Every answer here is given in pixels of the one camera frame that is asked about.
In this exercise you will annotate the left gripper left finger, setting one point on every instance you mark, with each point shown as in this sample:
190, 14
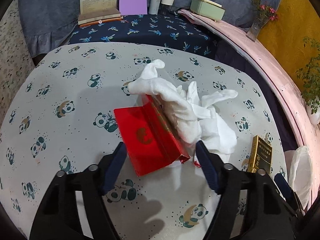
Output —
57, 216

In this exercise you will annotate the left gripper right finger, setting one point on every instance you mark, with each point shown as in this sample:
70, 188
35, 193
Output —
267, 214

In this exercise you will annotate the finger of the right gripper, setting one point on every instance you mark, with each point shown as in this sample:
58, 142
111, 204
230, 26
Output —
289, 195

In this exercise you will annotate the gold black cigarette box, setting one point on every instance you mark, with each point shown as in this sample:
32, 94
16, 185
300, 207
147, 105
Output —
261, 156

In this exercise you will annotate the red envelope packet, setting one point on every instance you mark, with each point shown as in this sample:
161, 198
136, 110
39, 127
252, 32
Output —
151, 142

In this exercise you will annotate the white cloth gloves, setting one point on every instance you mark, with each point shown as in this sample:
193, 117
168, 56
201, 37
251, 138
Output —
194, 118

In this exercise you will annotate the white bag lined trash bin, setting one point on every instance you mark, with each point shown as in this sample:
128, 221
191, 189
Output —
300, 173

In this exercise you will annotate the pink table cloth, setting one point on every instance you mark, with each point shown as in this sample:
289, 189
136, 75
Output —
286, 91

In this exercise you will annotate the panda print table cloth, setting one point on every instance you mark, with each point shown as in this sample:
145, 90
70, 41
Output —
62, 119

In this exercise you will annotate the green plant in white pot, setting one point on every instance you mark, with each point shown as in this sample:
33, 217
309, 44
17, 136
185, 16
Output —
310, 77

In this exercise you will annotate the mustard yellow cloth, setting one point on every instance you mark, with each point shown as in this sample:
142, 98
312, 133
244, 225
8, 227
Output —
283, 38

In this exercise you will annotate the glass vase with red flowers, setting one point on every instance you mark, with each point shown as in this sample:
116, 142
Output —
263, 13

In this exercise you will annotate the navy leaf print cloth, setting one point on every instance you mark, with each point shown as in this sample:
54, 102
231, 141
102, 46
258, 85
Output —
171, 31

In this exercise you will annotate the light green tin box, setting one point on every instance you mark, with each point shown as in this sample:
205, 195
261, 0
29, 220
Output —
208, 9

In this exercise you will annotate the beige calendar stand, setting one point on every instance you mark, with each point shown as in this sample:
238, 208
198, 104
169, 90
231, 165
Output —
92, 11

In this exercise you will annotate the slim white tube bottle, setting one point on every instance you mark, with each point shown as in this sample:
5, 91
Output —
154, 7

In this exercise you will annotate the white cap dark jar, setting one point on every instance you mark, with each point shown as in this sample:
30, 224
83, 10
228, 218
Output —
165, 6

